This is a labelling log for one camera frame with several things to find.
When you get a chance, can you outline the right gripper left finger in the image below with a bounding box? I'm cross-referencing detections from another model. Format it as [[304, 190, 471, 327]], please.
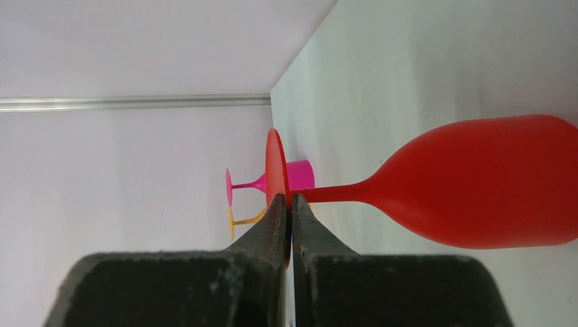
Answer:
[[44, 195, 289, 326]]

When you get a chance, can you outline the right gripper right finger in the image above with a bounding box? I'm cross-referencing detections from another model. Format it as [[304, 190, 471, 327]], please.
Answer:
[[292, 195, 513, 326]]

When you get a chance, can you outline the orange wine glass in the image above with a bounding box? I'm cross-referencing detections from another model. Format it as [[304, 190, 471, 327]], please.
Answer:
[[228, 207, 267, 241]]

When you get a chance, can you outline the red wine glass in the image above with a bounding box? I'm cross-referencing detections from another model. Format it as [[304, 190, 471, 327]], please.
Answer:
[[264, 114, 578, 270]]

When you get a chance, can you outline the pink wine glass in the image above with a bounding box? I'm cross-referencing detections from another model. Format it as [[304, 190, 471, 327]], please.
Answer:
[[225, 160, 316, 207]]

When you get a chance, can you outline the left aluminium frame post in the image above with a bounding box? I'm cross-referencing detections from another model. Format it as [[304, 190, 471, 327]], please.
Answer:
[[1, 93, 271, 113]]

